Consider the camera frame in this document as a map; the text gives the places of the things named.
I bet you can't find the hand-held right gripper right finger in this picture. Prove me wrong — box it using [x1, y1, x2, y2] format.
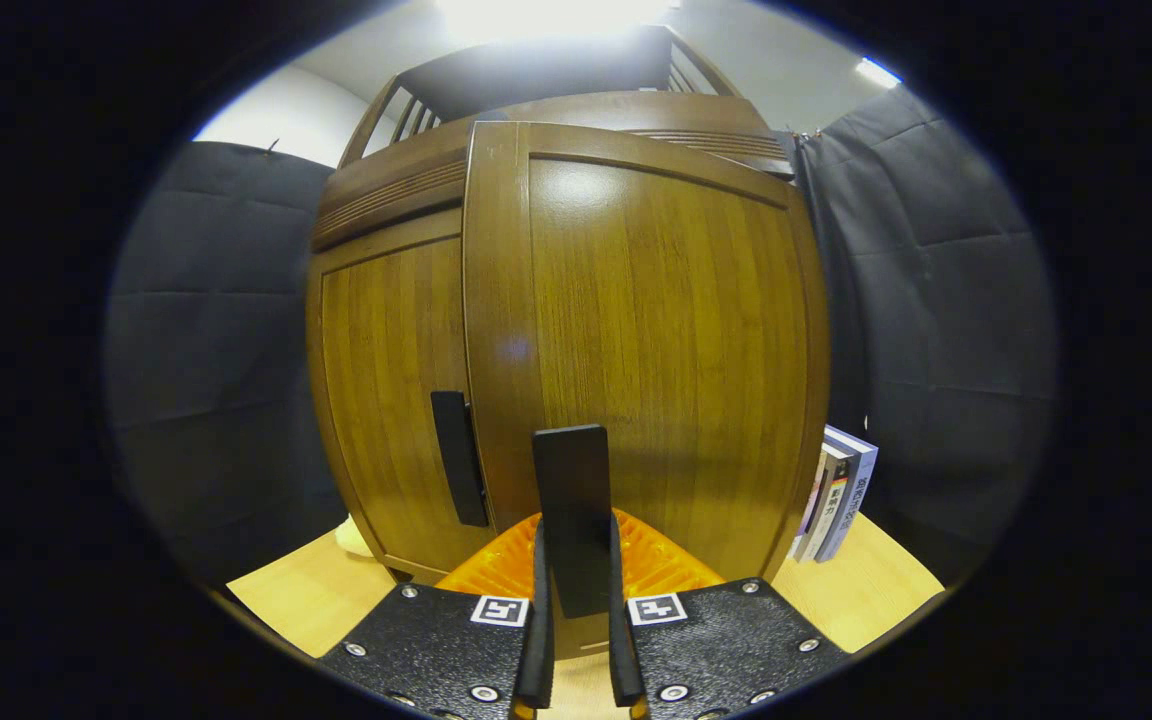
[608, 508, 852, 720]

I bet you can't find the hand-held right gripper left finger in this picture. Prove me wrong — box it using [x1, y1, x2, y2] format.
[316, 515, 557, 720]

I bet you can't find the black door handle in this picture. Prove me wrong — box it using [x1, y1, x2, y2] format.
[430, 390, 490, 528]
[533, 425, 614, 619]

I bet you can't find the wooden cabinet door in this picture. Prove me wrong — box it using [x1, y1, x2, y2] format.
[306, 210, 497, 586]
[463, 120, 832, 661]

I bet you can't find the wooden double-door shoe cabinet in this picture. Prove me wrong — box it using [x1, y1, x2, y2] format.
[306, 25, 832, 661]

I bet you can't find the cream round object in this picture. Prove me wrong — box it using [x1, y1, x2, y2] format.
[334, 515, 374, 558]

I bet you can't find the white cover book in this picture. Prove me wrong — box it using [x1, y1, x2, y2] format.
[791, 445, 852, 564]

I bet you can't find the blue cover book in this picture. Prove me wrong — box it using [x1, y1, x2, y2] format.
[816, 425, 879, 563]

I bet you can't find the black backdrop cloth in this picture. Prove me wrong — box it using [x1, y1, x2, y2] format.
[104, 85, 1057, 591]

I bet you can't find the large ceiling light panel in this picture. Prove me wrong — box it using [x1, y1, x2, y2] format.
[436, 0, 682, 46]

